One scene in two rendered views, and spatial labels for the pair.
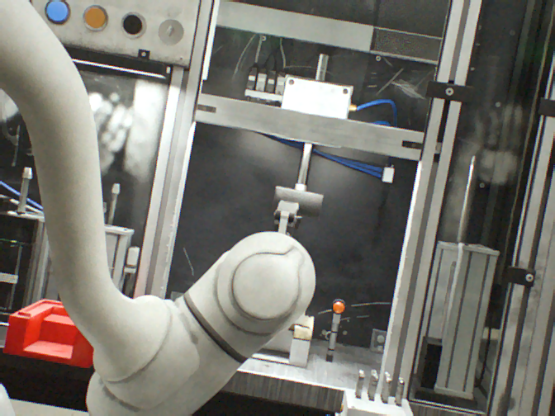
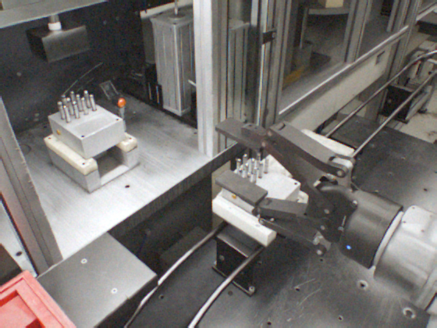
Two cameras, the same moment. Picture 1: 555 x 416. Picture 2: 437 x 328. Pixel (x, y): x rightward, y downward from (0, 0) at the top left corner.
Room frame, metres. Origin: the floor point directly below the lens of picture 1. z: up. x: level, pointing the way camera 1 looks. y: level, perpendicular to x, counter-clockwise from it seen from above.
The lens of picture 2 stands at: (1.28, 0.30, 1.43)
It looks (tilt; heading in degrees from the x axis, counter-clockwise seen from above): 38 degrees down; 309
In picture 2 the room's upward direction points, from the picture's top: straight up
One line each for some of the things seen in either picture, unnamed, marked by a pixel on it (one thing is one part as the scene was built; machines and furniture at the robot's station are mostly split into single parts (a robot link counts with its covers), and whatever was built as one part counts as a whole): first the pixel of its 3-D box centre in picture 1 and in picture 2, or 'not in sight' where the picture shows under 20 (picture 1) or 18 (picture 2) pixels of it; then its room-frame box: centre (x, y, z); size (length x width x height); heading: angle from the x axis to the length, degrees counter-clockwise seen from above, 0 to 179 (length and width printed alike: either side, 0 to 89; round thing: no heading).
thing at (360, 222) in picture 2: not in sight; (347, 217); (1.35, -0.01, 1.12); 0.09 x 0.07 x 0.08; 178
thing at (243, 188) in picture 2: not in sight; (240, 187); (1.50, -0.02, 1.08); 0.07 x 0.03 x 0.01; 178
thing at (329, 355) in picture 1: (334, 331); (121, 118); (1.93, -0.14, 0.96); 0.03 x 0.03 x 0.12; 88
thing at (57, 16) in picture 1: (58, 11); not in sight; (1.73, 0.39, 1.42); 0.03 x 0.02 x 0.03; 88
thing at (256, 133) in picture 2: not in sight; (261, 129); (1.47, -0.02, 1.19); 0.05 x 0.01 x 0.03; 178
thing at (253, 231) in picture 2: not in sight; (287, 186); (1.57, -0.31, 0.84); 0.36 x 0.14 x 0.10; 88
